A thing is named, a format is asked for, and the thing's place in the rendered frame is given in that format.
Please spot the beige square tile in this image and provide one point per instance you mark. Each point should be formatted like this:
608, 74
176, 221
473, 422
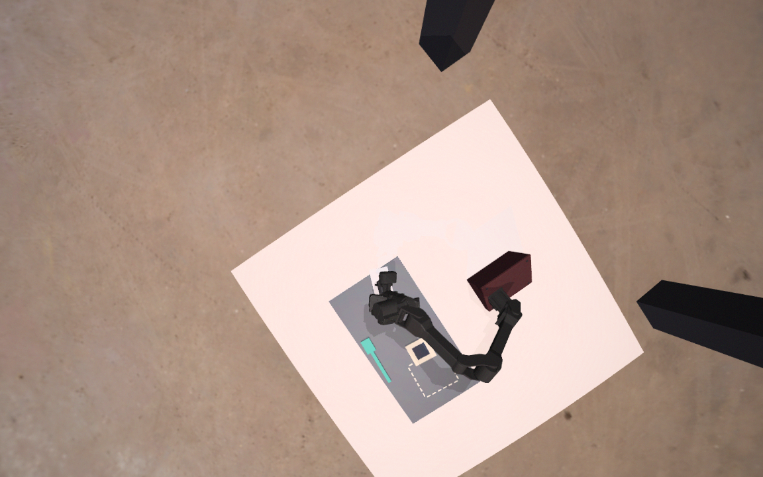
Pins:
420, 351

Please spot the teal flat spatula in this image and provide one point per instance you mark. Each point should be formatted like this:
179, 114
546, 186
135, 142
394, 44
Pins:
369, 348

